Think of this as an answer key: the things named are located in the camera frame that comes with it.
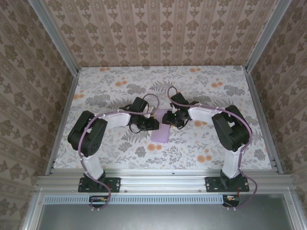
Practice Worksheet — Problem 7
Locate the lilac cloth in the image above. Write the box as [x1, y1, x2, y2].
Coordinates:
[150, 108, 172, 144]

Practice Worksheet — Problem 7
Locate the floral patterned table cover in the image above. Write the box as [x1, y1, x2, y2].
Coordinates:
[52, 66, 273, 170]

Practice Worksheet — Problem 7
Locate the grey metal panel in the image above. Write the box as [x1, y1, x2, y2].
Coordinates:
[35, 203, 295, 230]

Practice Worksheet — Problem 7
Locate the aluminium frame cross beam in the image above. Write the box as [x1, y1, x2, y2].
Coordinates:
[35, 168, 294, 192]

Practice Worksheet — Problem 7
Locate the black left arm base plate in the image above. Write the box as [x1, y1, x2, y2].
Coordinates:
[78, 176, 121, 193]

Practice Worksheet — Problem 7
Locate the grey slotted cable duct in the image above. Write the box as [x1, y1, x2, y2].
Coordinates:
[44, 194, 240, 205]

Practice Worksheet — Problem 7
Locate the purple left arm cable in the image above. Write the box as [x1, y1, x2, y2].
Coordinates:
[80, 92, 161, 213]

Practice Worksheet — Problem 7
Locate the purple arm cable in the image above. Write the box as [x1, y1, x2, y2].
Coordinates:
[80, 92, 161, 213]
[167, 86, 259, 212]

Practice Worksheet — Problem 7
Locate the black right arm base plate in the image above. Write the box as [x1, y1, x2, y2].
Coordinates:
[205, 176, 250, 193]

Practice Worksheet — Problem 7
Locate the aluminium table side rail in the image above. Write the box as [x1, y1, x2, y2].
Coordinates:
[244, 68, 283, 175]
[45, 71, 80, 175]

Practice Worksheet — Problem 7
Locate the small electronics board with wires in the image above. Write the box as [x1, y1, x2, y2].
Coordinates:
[222, 194, 241, 208]
[89, 195, 109, 209]

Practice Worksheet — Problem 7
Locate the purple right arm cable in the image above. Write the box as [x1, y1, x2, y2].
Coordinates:
[167, 86, 259, 212]

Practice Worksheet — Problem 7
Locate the aluminium frame post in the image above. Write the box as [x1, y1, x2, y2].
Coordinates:
[30, 0, 80, 76]
[246, 0, 281, 72]

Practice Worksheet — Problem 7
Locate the aluminium lower frame rail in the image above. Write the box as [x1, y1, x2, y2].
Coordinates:
[20, 189, 46, 230]
[283, 191, 305, 230]

